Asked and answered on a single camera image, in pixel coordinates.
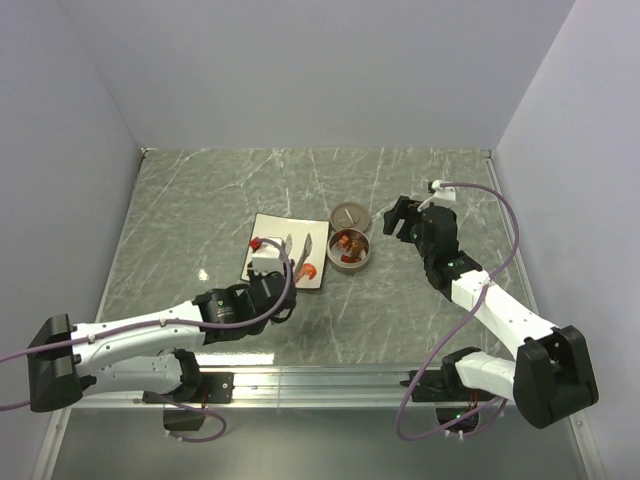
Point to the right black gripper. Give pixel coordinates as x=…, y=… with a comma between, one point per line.
x=401, y=210

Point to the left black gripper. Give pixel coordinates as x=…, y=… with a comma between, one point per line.
x=256, y=278

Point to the round metal lunch tin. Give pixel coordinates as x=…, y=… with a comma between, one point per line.
x=348, y=251

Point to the glazed pork belly piece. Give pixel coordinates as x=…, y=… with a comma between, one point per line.
x=344, y=243

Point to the brown chicken drumstick piece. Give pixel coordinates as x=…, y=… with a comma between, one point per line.
x=350, y=259

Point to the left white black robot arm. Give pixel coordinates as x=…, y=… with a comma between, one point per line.
x=156, y=352

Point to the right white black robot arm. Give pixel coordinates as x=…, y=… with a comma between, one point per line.
x=549, y=375

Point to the orange shrimp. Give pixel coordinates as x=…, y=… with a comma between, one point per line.
x=307, y=270

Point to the white square plate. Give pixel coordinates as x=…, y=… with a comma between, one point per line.
x=268, y=226

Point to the round taupe lid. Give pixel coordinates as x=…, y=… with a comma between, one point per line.
x=350, y=215

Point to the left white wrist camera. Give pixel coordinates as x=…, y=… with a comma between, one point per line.
x=264, y=257

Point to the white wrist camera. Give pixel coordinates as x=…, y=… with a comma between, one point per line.
x=440, y=194
x=264, y=257

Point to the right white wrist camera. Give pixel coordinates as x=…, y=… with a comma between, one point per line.
x=440, y=194

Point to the aluminium front rail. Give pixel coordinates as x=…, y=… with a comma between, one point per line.
x=339, y=386

